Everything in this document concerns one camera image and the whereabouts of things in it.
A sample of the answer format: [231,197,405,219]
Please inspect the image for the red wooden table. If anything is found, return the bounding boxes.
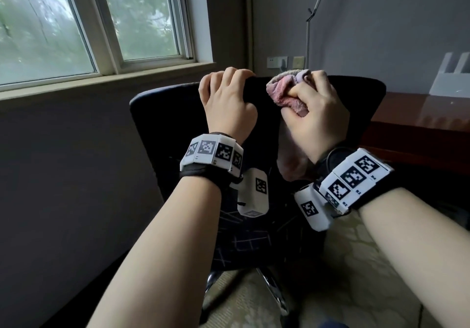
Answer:
[358,91,470,178]

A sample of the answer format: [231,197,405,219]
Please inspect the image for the white router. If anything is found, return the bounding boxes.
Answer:
[428,52,470,99]

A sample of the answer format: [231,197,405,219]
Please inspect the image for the person's right hand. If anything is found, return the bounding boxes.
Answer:
[281,69,350,165]

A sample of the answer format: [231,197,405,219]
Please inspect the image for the right wrist marker band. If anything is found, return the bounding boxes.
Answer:
[314,147,399,216]

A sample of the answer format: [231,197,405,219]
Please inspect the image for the wrist marker band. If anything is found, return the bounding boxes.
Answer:
[314,147,399,216]
[179,133,245,189]

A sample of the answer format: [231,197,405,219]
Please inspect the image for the pink cleaning cloth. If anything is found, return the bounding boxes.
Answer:
[265,68,313,182]

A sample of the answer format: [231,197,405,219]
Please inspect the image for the left wrist marker band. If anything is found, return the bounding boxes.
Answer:
[179,133,245,189]

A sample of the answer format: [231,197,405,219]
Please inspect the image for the person's left forearm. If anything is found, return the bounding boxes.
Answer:
[86,177,223,328]

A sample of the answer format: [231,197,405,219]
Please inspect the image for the person's left hand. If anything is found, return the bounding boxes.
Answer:
[198,66,259,145]

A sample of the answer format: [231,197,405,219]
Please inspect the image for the person's right forearm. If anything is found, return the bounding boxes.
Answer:
[358,187,470,328]

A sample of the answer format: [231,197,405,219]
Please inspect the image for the black office chair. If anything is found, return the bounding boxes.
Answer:
[129,75,387,328]

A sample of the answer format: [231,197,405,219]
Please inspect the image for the beige window sill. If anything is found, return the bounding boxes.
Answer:
[0,61,217,101]

